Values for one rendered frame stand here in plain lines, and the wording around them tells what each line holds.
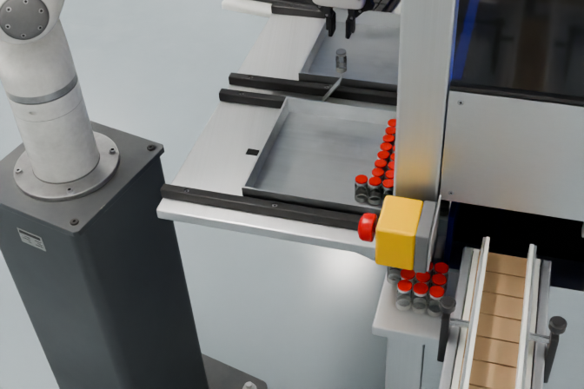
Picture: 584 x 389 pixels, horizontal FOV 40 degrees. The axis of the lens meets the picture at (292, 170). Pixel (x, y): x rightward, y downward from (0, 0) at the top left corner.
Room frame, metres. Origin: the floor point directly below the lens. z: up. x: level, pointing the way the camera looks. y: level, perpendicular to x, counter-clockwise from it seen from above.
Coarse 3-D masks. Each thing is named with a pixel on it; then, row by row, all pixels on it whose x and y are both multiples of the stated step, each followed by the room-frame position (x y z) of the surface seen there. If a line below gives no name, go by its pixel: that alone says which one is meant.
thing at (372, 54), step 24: (336, 24) 1.52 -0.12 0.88; (360, 24) 1.51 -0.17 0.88; (384, 24) 1.50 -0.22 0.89; (312, 48) 1.38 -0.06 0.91; (336, 48) 1.43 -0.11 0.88; (360, 48) 1.42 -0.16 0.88; (384, 48) 1.41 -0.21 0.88; (312, 72) 1.34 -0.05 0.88; (336, 72) 1.34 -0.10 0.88; (360, 72) 1.33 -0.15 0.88; (384, 72) 1.33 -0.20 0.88
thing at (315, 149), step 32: (288, 96) 1.22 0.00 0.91; (288, 128) 1.17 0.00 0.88; (320, 128) 1.16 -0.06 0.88; (352, 128) 1.15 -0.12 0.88; (384, 128) 1.15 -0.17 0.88; (256, 160) 1.04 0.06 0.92; (288, 160) 1.08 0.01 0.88; (320, 160) 1.07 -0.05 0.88; (352, 160) 1.06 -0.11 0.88; (256, 192) 0.97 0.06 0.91; (288, 192) 0.99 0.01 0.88; (320, 192) 0.99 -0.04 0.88; (352, 192) 0.98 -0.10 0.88
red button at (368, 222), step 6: (366, 216) 0.79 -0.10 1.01; (372, 216) 0.79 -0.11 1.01; (360, 222) 0.78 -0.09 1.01; (366, 222) 0.78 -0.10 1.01; (372, 222) 0.78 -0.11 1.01; (360, 228) 0.77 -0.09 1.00; (366, 228) 0.77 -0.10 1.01; (372, 228) 0.77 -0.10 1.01; (360, 234) 0.77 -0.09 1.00; (366, 234) 0.77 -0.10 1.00; (372, 234) 0.77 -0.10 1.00; (366, 240) 0.77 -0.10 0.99; (372, 240) 0.77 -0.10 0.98
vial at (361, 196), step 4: (356, 176) 0.97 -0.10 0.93; (360, 176) 0.97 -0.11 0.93; (364, 176) 0.97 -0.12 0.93; (356, 180) 0.96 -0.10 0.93; (360, 180) 0.96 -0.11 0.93; (364, 180) 0.96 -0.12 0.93; (356, 184) 0.96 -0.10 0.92; (360, 184) 0.95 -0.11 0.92; (364, 184) 0.95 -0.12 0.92; (356, 188) 0.96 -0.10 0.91; (360, 188) 0.95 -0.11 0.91; (364, 188) 0.95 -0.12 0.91; (356, 192) 0.96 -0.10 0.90; (360, 192) 0.95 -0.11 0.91; (364, 192) 0.95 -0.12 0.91; (356, 196) 0.96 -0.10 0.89; (360, 196) 0.95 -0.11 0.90; (364, 196) 0.95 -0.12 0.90; (356, 200) 0.96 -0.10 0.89; (360, 200) 0.95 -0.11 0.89; (364, 200) 0.95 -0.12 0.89
